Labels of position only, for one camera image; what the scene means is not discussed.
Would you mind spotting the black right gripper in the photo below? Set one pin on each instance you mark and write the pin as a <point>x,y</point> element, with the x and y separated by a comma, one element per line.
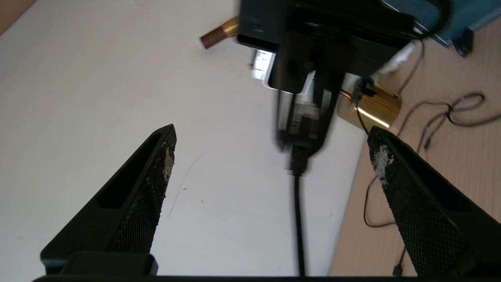
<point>332,27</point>

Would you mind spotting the dark framed panel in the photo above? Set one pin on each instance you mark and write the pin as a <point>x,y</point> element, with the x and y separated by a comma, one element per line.
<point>469,23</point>

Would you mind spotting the brass desk lamp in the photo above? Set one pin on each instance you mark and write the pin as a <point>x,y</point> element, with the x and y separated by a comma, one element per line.
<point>375,109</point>

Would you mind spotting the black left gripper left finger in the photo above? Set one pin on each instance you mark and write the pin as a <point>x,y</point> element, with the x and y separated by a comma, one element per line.
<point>129,211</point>

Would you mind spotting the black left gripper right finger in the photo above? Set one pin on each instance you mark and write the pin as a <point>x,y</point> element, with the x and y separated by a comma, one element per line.
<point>430,211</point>

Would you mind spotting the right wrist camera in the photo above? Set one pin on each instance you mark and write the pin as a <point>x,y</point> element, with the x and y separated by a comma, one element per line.
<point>287,74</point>

